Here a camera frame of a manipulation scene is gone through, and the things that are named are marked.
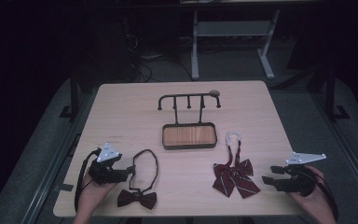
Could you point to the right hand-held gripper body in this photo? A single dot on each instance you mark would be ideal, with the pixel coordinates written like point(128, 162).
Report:
point(298, 183)

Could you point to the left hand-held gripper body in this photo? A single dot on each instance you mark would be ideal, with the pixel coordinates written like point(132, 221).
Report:
point(105, 171)

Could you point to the dark maroon bow tie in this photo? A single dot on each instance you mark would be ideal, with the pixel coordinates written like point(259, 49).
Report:
point(136, 198)

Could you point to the striped maroon bow tie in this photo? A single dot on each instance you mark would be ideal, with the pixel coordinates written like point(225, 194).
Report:
point(234, 179)

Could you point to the black hook rack wooden tray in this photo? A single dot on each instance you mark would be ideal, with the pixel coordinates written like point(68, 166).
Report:
point(189, 135)

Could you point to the person's left hand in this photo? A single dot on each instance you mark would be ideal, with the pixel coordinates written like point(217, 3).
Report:
point(93, 194)

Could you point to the person's right hand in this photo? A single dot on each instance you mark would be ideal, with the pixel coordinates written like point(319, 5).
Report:
point(318, 202)

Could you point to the grey tape strip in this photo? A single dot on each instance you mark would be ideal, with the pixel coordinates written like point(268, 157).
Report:
point(64, 187)

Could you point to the black metal stand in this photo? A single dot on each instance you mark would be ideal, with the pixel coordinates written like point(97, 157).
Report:
point(331, 93)
point(73, 93)

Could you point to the white metal desk frame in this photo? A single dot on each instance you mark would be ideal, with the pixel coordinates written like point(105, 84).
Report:
point(233, 28)

